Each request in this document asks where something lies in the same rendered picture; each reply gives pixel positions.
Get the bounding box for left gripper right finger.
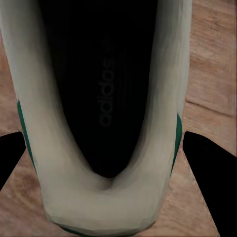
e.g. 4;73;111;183
183;131;237;237

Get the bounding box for gym shoe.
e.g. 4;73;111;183
0;0;192;237

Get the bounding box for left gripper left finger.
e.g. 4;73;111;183
0;131;26;190

